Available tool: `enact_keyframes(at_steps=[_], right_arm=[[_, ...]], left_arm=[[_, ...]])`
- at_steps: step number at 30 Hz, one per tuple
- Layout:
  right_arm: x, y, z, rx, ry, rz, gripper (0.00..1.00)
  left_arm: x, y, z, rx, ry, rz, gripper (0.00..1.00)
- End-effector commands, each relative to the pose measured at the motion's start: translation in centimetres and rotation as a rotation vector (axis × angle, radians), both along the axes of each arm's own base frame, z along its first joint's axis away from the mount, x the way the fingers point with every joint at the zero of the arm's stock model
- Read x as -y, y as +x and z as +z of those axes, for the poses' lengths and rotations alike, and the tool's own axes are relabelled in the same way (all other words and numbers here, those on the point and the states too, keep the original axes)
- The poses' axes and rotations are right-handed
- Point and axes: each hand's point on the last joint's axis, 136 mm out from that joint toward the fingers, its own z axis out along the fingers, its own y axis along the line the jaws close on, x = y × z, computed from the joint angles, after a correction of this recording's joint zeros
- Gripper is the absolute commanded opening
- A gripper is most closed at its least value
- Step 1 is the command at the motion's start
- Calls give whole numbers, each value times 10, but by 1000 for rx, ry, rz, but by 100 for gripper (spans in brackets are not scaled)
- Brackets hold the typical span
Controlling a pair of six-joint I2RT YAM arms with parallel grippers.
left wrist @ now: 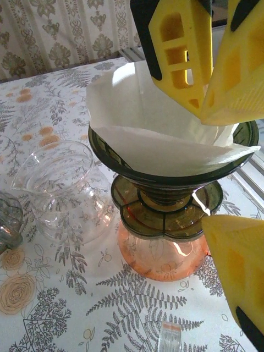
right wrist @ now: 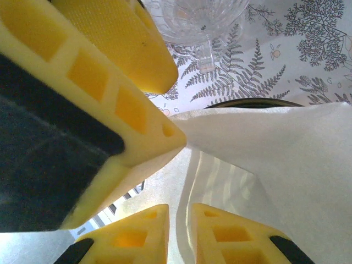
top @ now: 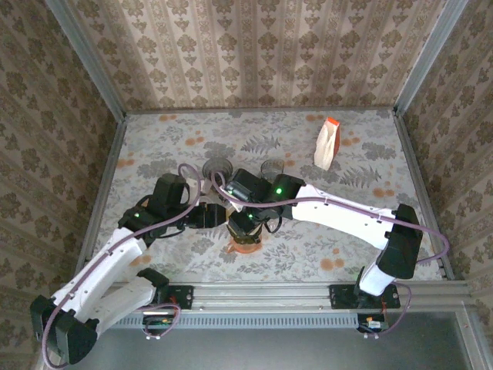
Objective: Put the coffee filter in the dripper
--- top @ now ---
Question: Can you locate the orange glass server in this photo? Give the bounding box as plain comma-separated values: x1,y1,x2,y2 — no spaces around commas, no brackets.
219,237,266,257

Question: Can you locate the grey glass server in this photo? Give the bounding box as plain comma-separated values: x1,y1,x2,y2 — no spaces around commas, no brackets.
260,159,286,179

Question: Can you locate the grey glass dripper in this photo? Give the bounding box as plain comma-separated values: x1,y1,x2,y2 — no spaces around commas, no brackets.
202,158,234,184

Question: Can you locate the orange coffee filter pack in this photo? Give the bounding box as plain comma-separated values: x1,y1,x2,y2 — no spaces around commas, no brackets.
314,116,342,170

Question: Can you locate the floral tablecloth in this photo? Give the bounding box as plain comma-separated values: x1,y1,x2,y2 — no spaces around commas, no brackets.
86,110,444,284

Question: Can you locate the small circuit board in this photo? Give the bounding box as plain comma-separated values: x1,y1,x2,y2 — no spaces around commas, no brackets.
142,314,175,335
357,314,388,335

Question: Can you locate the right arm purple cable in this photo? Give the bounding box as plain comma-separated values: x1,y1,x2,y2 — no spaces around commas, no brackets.
210,171,451,340

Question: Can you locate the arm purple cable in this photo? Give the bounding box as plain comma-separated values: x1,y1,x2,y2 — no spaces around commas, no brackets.
210,171,451,340
41,163,202,369

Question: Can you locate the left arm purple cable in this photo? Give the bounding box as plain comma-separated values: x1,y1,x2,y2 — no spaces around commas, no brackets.
41,163,202,369

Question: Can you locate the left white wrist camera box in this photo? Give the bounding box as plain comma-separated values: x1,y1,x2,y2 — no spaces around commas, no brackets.
186,173,212,197

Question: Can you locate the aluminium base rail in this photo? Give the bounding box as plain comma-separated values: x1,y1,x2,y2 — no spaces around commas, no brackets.
57,281,473,314

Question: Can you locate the aluminium table side rail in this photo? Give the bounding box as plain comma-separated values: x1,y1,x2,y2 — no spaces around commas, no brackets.
72,115,129,282
392,111,455,281

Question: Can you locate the aluminium table end rail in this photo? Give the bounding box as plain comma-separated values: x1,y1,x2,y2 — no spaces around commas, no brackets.
125,107,396,116

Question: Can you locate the grey slotted cable duct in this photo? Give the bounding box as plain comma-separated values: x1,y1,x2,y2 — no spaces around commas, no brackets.
96,312,361,330

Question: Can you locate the aluminium frame post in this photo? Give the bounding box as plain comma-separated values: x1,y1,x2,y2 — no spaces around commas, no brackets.
392,0,469,116
45,0,128,121

